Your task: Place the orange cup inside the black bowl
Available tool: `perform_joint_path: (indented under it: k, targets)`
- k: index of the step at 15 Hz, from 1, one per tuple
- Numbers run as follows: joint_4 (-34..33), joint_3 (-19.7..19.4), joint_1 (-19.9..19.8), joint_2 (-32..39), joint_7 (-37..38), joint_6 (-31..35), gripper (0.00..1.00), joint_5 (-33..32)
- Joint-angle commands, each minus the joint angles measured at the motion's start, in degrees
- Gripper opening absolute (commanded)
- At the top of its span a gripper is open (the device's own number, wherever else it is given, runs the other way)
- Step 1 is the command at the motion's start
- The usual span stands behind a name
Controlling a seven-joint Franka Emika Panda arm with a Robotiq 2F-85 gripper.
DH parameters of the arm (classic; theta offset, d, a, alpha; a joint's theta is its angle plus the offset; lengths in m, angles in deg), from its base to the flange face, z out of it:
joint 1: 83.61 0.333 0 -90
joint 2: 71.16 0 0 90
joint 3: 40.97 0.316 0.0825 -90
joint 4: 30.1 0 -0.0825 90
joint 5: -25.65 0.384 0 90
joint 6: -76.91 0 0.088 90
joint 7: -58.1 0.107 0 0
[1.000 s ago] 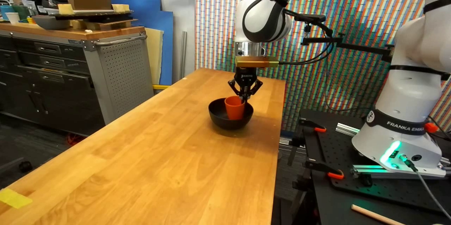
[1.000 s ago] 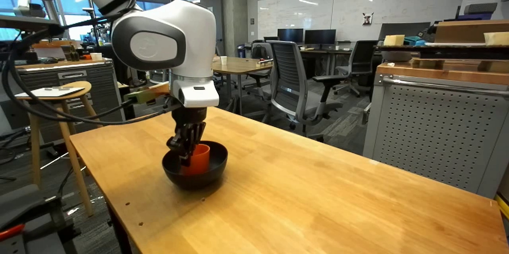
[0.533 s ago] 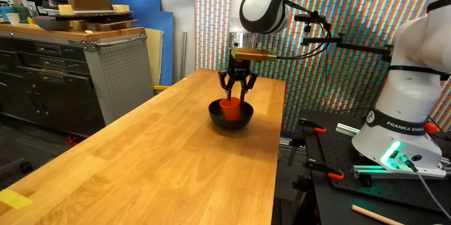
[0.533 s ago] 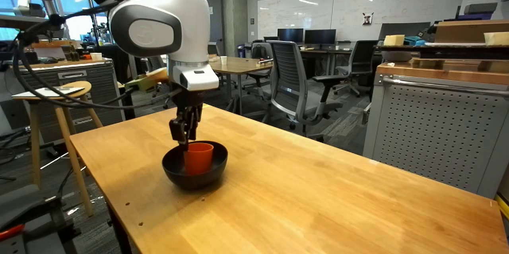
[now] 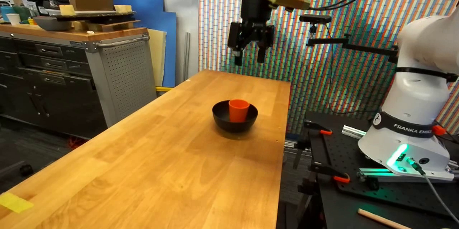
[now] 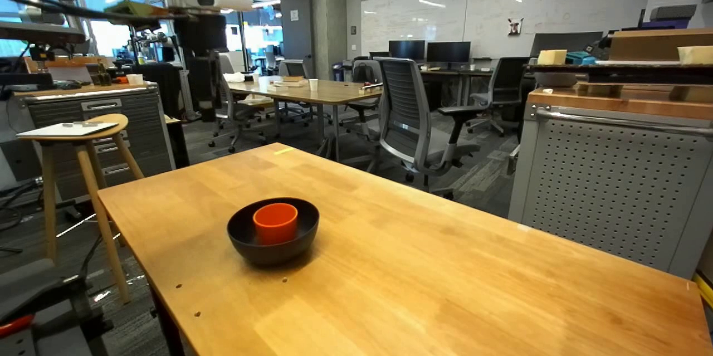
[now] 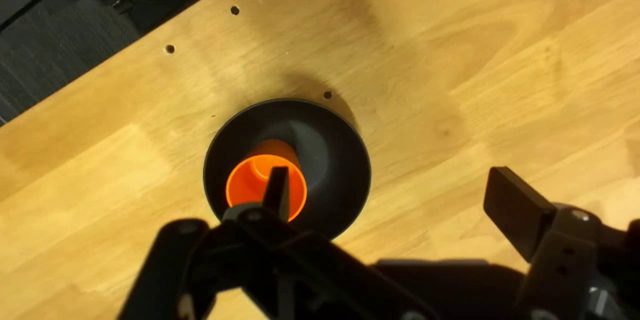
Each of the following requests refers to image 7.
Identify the orange cup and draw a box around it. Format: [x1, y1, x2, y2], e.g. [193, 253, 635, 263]
[225, 139, 308, 223]

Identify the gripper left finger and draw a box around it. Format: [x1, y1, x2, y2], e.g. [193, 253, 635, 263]
[117, 166, 441, 320]

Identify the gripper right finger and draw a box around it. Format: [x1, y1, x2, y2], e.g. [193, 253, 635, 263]
[483, 166, 640, 320]

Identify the black bowl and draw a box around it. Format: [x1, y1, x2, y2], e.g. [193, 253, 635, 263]
[202, 98, 372, 240]

